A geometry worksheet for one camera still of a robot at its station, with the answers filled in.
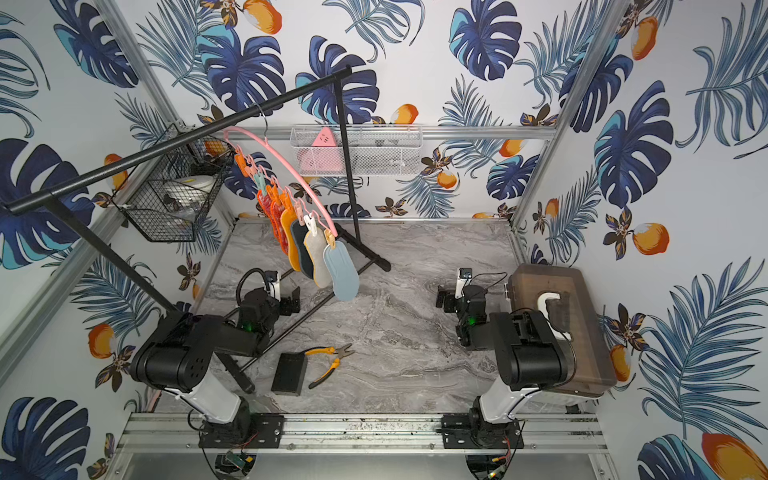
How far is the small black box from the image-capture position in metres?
0.80

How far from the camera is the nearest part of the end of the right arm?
87 cm

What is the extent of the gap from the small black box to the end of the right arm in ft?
1.42
